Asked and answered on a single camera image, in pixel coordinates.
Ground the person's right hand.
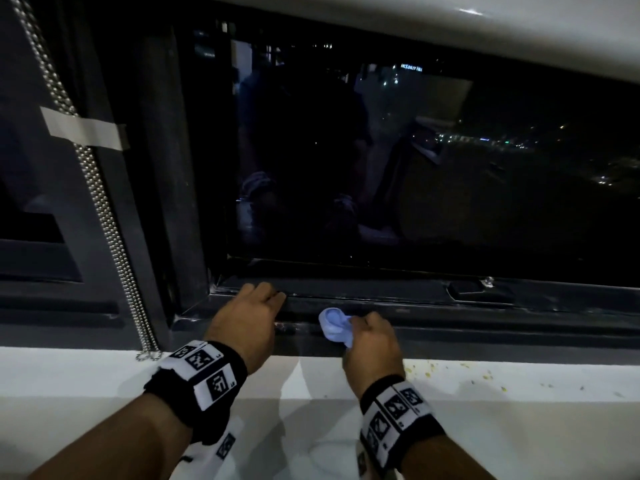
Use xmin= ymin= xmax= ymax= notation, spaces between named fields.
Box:
xmin=342 ymin=311 xmax=405 ymax=400

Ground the person's left hand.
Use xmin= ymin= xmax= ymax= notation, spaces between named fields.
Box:
xmin=203 ymin=282 xmax=288 ymax=375

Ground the light blue cleaning cloth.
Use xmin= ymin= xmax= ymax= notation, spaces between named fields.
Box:
xmin=318 ymin=308 xmax=357 ymax=348

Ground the person's right forearm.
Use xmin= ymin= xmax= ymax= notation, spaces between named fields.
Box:
xmin=400 ymin=435 xmax=496 ymax=480

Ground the person's left forearm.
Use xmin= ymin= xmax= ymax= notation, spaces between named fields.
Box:
xmin=27 ymin=392 xmax=193 ymax=480

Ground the black marker wristband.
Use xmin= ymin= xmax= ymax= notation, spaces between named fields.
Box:
xmin=357 ymin=375 xmax=447 ymax=470
xmin=143 ymin=340 xmax=249 ymax=445

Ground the black window latch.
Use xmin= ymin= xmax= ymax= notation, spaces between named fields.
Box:
xmin=447 ymin=277 xmax=516 ymax=303

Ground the dark window glass pane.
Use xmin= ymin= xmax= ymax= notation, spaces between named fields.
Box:
xmin=227 ymin=37 xmax=640 ymax=288

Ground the grey tape strip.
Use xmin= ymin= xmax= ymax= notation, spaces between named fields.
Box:
xmin=40 ymin=106 xmax=131 ymax=150

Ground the black window frame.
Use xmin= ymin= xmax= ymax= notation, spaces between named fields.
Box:
xmin=0 ymin=0 xmax=640 ymax=351

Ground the silver bead chain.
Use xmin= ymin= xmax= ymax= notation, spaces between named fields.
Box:
xmin=9 ymin=0 xmax=162 ymax=362

